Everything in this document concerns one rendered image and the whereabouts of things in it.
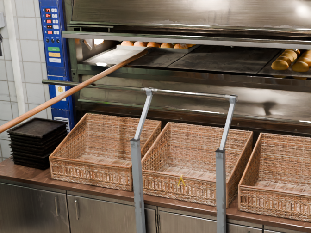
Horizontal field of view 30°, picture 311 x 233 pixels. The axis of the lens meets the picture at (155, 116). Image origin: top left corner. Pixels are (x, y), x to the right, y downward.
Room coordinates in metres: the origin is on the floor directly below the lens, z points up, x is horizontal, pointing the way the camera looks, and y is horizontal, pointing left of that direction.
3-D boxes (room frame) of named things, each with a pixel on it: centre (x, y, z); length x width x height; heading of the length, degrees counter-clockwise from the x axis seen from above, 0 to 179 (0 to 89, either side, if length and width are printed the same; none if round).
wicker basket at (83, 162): (3.34, 0.31, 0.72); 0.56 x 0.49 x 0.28; 65
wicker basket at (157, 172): (3.09, -0.22, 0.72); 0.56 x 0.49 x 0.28; 64
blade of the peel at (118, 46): (4.14, -0.07, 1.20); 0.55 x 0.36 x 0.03; 64
